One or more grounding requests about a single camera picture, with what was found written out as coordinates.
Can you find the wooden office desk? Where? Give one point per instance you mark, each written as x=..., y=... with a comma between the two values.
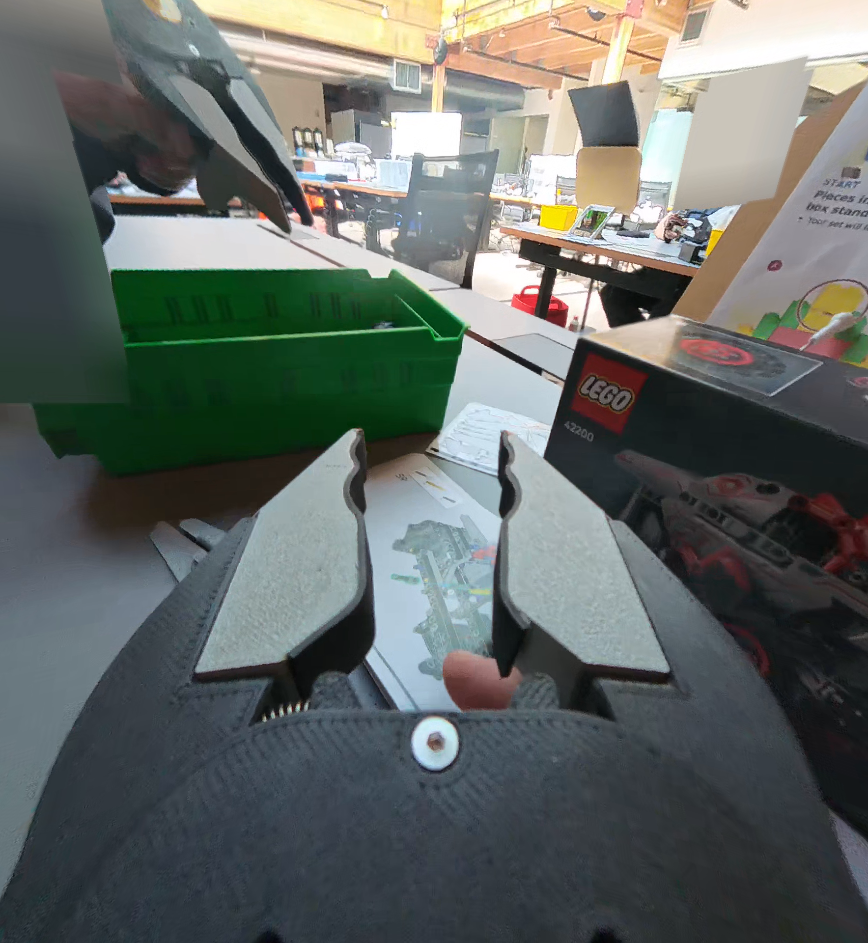
x=625, y=250

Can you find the black mesh office chair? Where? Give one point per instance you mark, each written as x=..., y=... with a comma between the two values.
x=441, y=213

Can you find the person's left hand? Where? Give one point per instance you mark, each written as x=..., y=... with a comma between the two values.
x=128, y=136

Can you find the brown cardboard backing board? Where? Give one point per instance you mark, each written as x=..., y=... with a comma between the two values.
x=728, y=258

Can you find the green plastic bins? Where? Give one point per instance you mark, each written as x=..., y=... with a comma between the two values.
x=257, y=412

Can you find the bright white board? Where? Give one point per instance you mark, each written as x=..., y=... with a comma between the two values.
x=426, y=136

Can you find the yellow plastic bin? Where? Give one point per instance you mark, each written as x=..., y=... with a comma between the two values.
x=557, y=216
x=714, y=241

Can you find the tan board panel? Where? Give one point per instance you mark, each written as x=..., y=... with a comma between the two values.
x=609, y=180

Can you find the lego instruction booklet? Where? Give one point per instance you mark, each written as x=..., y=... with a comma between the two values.
x=419, y=530

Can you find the lego sticker sheet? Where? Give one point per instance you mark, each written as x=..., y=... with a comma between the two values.
x=485, y=435

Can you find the red plastic basket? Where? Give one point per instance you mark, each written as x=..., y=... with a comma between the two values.
x=540, y=303

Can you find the grey lego beam assembly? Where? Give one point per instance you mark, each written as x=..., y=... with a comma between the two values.
x=176, y=549

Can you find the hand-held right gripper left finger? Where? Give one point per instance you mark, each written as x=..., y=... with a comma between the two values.
x=286, y=589

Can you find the person's right hand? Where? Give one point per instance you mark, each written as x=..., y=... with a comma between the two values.
x=478, y=681

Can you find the white task instruction poster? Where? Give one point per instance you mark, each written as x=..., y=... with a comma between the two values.
x=831, y=250

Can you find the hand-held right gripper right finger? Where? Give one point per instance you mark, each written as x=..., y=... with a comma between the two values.
x=581, y=589

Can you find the small picture frame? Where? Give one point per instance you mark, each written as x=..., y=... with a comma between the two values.
x=591, y=222

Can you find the long wooden desk row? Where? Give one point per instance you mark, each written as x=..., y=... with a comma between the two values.
x=360, y=188

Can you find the black lego set box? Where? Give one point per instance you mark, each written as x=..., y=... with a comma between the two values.
x=736, y=442

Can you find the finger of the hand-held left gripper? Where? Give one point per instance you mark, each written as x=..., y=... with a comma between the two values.
x=238, y=177
x=271, y=140

